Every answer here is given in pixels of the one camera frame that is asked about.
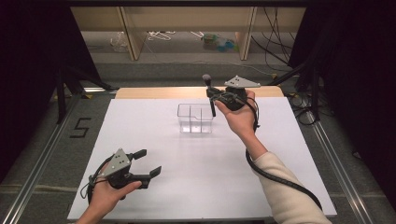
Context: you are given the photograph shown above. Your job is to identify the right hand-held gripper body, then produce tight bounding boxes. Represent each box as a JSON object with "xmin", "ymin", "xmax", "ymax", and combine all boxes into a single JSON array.
[{"xmin": 214, "ymin": 75, "xmax": 262, "ymax": 112}]

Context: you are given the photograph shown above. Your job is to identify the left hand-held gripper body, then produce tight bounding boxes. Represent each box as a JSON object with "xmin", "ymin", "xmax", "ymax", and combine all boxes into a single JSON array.
[{"xmin": 99, "ymin": 147, "xmax": 151, "ymax": 190}]

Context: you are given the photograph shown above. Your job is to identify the black makeup brush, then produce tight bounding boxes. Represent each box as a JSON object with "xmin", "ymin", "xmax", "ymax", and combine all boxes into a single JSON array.
[{"xmin": 202, "ymin": 73, "xmax": 217, "ymax": 119}]

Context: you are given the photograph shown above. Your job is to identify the clear plastic organizer box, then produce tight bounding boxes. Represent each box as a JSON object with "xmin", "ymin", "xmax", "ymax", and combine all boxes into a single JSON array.
[{"xmin": 177, "ymin": 103, "xmax": 215, "ymax": 134}]

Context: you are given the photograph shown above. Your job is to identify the person's right hand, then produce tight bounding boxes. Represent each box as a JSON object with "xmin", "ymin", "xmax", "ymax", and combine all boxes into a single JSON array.
[{"xmin": 214, "ymin": 89, "xmax": 260, "ymax": 140}]

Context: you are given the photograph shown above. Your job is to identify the person's left hand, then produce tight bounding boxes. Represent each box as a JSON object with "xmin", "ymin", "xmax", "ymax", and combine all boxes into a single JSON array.
[{"xmin": 87, "ymin": 180, "xmax": 143, "ymax": 220}]

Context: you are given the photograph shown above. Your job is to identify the white table board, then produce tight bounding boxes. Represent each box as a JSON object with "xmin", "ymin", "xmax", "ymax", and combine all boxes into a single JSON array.
[{"xmin": 66, "ymin": 96, "xmax": 338, "ymax": 221}]

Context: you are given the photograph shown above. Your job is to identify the colourful plastic bag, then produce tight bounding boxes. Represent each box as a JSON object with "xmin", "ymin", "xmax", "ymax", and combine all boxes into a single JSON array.
[{"xmin": 200, "ymin": 32, "xmax": 240, "ymax": 53}]

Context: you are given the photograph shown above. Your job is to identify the wooden table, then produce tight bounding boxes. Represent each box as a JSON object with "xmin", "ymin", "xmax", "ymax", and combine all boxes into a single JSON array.
[{"xmin": 114, "ymin": 85, "xmax": 285, "ymax": 100}]

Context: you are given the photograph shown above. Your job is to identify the wooden shelf unit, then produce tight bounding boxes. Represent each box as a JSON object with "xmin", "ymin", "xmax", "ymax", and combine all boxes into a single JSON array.
[{"xmin": 70, "ymin": 6, "xmax": 308, "ymax": 62}]

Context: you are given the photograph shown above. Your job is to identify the black stand legs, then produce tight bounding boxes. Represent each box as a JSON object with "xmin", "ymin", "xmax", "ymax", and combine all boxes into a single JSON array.
[
  {"xmin": 53, "ymin": 61, "xmax": 117, "ymax": 126},
  {"xmin": 266, "ymin": 58, "xmax": 323, "ymax": 123}
]

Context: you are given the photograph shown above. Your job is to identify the clear plastic bag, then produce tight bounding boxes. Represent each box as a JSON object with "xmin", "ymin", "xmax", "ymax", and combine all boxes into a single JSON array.
[{"xmin": 108, "ymin": 31, "xmax": 130, "ymax": 53}]

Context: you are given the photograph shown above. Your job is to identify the thin white floor cable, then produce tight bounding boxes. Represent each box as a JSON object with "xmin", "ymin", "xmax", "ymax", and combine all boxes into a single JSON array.
[{"xmin": 141, "ymin": 39, "xmax": 278, "ymax": 79}]

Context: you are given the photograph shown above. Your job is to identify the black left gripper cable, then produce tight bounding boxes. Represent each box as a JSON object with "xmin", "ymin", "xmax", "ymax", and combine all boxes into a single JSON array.
[{"xmin": 78, "ymin": 154, "xmax": 109, "ymax": 205}]

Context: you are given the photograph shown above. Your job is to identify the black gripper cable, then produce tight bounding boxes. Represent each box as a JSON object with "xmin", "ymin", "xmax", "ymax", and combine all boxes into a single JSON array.
[
  {"xmin": 78, "ymin": 154, "xmax": 109, "ymax": 205},
  {"xmin": 208, "ymin": 91, "xmax": 324, "ymax": 212}
]

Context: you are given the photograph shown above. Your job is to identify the black floor cable coil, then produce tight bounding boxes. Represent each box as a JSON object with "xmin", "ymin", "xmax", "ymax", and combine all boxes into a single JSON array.
[{"xmin": 287, "ymin": 91, "xmax": 318, "ymax": 127}]

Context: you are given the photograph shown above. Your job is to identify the black hanging cables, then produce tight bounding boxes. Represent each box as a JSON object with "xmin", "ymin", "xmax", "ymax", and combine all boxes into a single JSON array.
[{"xmin": 249, "ymin": 7, "xmax": 297, "ymax": 67}]

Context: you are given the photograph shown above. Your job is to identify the white cord bundle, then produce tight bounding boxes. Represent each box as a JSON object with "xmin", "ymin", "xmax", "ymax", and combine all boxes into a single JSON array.
[{"xmin": 146, "ymin": 30, "xmax": 177, "ymax": 42}]

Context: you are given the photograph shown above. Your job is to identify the metal floor rail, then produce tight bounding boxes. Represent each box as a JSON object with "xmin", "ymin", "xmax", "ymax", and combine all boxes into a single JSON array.
[
  {"xmin": 0, "ymin": 92, "xmax": 82, "ymax": 224},
  {"xmin": 302, "ymin": 104, "xmax": 376, "ymax": 224}
]

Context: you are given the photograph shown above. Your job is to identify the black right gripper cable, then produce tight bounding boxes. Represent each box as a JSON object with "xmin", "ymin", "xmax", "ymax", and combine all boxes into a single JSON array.
[{"xmin": 208, "ymin": 91, "xmax": 324, "ymax": 212}]

